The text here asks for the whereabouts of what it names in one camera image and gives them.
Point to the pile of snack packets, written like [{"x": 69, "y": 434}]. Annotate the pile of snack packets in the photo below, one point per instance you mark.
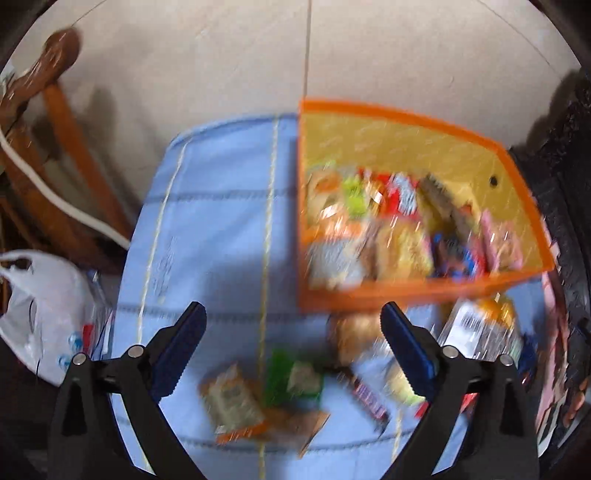
[{"x": 401, "y": 244}]

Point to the white plastic bag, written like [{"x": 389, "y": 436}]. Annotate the white plastic bag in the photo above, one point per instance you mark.
[{"x": 41, "y": 304}]

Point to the dark carved wooden furniture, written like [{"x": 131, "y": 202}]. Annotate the dark carved wooden furniture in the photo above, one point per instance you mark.
[{"x": 568, "y": 184}]

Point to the blue checked tablecloth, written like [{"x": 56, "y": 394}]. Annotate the blue checked tablecloth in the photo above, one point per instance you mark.
[{"x": 217, "y": 221}]

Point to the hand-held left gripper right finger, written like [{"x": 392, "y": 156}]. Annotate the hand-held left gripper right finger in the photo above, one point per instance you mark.
[{"x": 408, "y": 350}]

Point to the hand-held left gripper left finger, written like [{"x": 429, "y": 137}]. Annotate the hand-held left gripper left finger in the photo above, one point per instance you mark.
[{"x": 178, "y": 350}]

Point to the orange cardboard box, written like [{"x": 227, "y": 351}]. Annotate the orange cardboard box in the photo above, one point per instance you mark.
[{"x": 461, "y": 138}]

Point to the pink cloth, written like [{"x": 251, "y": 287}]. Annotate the pink cloth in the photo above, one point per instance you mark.
[{"x": 551, "y": 369}]

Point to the carved brown wooden chair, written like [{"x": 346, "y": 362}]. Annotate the carved brown wooden chair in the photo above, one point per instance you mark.
[{"x": 69, "y": 152}]

